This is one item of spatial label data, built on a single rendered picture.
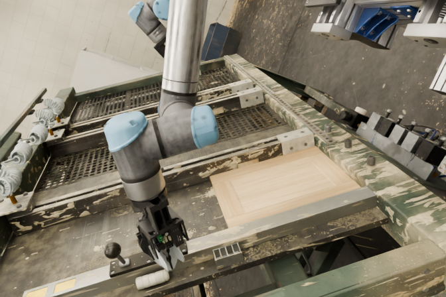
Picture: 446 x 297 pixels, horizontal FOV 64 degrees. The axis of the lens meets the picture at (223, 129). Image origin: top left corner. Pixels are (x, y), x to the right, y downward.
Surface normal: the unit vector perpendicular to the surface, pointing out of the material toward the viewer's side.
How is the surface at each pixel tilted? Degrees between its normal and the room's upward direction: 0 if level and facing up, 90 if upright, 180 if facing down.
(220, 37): 90
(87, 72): 90
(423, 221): 56
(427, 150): 0
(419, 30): 0
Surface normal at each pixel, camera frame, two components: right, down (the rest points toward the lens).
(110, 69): 0.25, 0.28
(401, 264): -0.19, -0.89
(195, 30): 0.56, 0.31
